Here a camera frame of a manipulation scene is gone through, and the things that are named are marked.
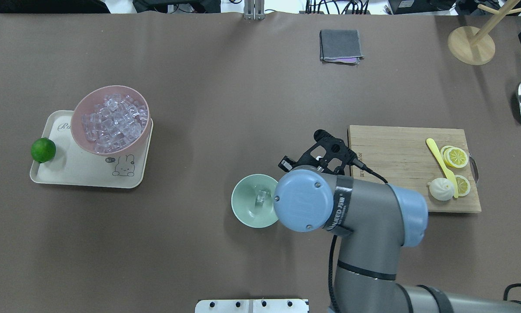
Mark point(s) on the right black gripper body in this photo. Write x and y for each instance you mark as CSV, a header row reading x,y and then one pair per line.
x,y
285,164

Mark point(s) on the clear ice cube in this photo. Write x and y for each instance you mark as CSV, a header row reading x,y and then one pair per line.
x,y
261,197

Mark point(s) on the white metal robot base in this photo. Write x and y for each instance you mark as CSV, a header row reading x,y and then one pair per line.
x,y
253,306

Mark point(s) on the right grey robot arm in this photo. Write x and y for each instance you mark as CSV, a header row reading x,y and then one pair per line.
x,y
374,221

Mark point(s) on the mint green bowl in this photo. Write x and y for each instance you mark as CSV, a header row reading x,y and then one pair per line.
x,y
243,201

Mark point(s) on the pile of clear ice cubes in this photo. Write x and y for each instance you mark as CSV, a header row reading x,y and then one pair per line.
x,y
117,120

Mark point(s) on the pink bowl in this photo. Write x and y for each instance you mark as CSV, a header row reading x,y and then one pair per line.
x,y
84,106

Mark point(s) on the bamboo cutting board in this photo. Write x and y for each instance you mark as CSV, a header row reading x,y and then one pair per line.
x,y
401,156

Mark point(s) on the yellow plastic knife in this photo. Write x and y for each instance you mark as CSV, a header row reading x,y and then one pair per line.
x,y
431,144

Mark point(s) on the folded grey cloth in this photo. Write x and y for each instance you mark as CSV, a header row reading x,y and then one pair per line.
x,y
340,46

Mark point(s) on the white steamed bun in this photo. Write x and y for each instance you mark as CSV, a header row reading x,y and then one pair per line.
x,y
441,189

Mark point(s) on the stacked lemon slices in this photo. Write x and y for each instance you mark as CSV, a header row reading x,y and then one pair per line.
x,y
454,157

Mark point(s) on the lemon slice near bun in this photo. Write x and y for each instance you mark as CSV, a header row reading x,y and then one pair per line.
x,y
463,185

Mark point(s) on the wooden mug tree stand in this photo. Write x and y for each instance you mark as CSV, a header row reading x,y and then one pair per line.
x,y
474,46

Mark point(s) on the cream serving tray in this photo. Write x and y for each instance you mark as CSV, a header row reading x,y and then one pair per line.
x,y
73,166

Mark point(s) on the green lime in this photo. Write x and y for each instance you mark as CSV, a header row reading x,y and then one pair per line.
x,y
43,150

